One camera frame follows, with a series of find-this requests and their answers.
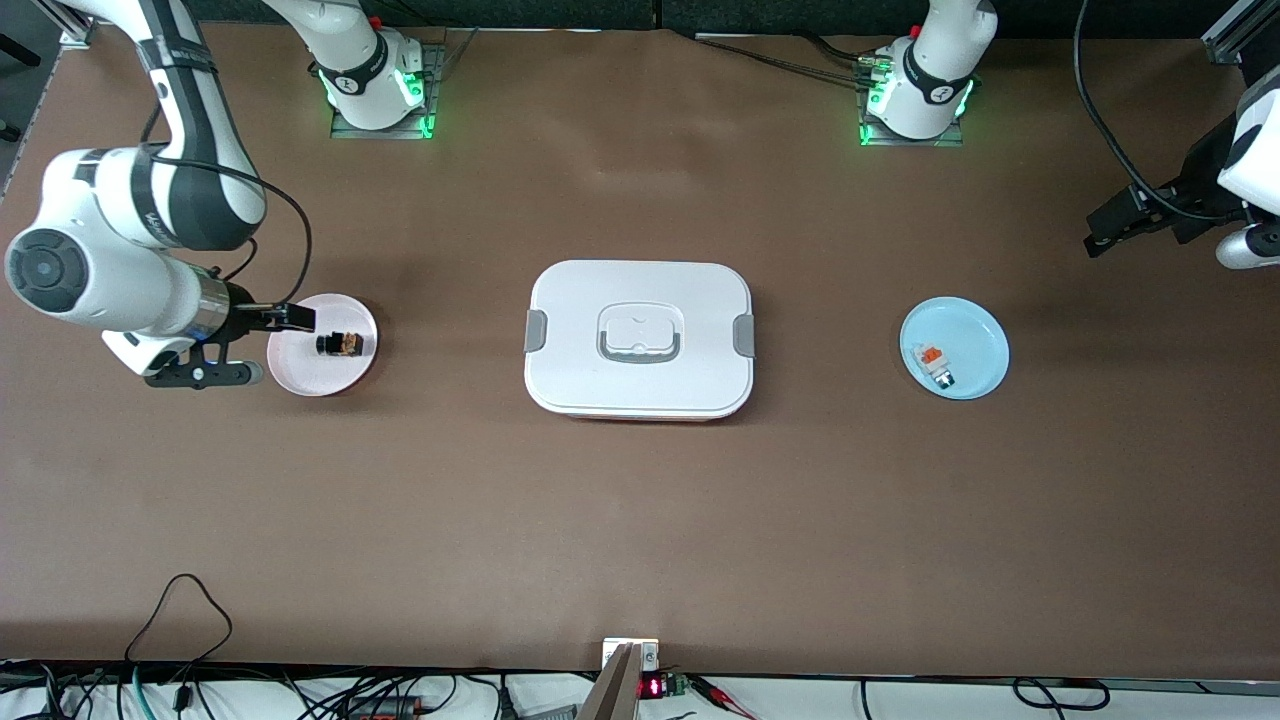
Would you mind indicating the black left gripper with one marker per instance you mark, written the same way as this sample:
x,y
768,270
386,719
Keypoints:
x,y
1196,187

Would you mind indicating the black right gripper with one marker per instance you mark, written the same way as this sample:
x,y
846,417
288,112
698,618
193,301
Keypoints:
x,y
241,309

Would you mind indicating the orange and black switch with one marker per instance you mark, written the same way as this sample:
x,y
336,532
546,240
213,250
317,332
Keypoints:
x,y
345,345

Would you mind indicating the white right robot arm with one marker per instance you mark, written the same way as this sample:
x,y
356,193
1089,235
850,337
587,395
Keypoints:
x,y
110,260

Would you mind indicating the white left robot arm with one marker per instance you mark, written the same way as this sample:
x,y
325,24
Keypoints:
x,y
930,70

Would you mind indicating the pink round plate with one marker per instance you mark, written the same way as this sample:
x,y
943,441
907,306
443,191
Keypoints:
x,y
320,378

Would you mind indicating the light blue round plate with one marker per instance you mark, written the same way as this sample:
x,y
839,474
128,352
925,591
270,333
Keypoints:
x,y
975,350

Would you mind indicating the orange black connector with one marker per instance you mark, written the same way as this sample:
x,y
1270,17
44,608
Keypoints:
x,y
385,710

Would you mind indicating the red digit display board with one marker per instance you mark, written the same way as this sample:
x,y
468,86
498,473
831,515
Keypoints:
x,y
655,687

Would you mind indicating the red clip leads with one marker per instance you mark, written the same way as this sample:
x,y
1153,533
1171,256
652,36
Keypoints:
x,y
715,688

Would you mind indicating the aluminium frame profile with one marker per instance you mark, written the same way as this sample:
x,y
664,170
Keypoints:
x,y
60,25
1240,30

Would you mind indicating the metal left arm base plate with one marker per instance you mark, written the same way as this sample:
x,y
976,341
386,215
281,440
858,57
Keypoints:
x,y
955,138

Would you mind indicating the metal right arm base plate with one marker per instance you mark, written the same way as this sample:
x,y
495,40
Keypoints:
x,y
432,90

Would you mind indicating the white and orange switch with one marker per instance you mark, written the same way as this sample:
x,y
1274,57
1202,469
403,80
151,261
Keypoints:
x,y
933,364

